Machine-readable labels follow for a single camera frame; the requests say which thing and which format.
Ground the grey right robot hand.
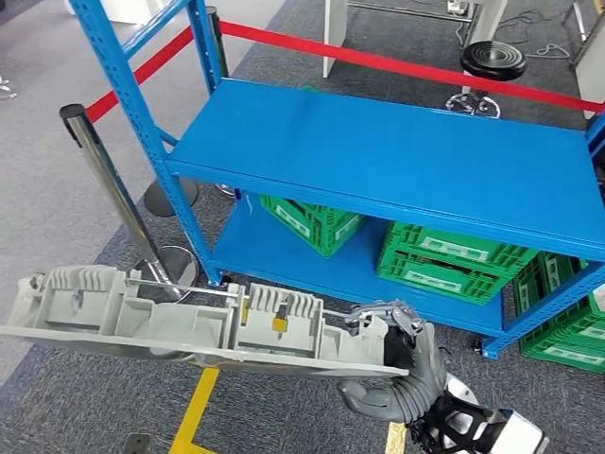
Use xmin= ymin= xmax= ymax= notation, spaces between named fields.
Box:
xmin=336 ymin=300 xmax=449 ymax=425

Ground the silver plastic wheel cover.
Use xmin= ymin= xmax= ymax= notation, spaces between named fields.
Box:
xmin=0 ymin=263 xmax=410 ymax=381

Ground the blue metal shelf rack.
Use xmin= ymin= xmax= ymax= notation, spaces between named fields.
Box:
xmin=68 ymin=0 xmax=605 ymax=362

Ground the green plastic crate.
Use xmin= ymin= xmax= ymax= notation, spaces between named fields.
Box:
xmin=519 ymin=294 xmax=605 ymax=375
xmin=512 ymin=250 xmax=594 ymax=321
xmin=258 ymin=85 xmax=367 ymax=260
xmin=376 ymin=221 xmax=540 ymax=307

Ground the red barrier belt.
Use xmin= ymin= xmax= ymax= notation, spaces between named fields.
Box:
xmin=85 ymin=26 xmax=195 ymax=125
xmin=217 ymin=20 xmax=605 ymax=115

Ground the black round stool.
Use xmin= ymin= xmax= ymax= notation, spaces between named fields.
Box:
xmin=444 ymin=40 xmax=527 ymax=121

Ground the white table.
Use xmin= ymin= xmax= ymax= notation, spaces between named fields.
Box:
xmin=560 ymin=0 xmax=605 ymax=121
xmin=322 ymin=0 xmax=509 ymax=80

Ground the white floor cable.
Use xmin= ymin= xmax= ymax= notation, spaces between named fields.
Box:
xmin=526 ymin=40 xmax=572 ymax=61

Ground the black floor cable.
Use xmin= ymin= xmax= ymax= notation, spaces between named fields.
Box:
xmin=495 ymin=7 xmax=568 ymax=31

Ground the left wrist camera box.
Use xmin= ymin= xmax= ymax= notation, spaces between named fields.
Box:
xmin=123 ymin=432 xmax=152 ymax=454

